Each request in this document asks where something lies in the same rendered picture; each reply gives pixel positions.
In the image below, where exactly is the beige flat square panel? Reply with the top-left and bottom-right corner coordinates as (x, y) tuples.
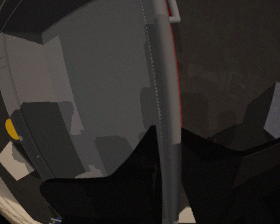
(179, 207), (196, 223)
(0, 141), (35, 181)

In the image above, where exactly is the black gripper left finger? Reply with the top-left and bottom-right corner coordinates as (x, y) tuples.
(40, 126), (162, 224)

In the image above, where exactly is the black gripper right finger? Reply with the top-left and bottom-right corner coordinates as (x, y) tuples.
(181, 127), (280, 224)

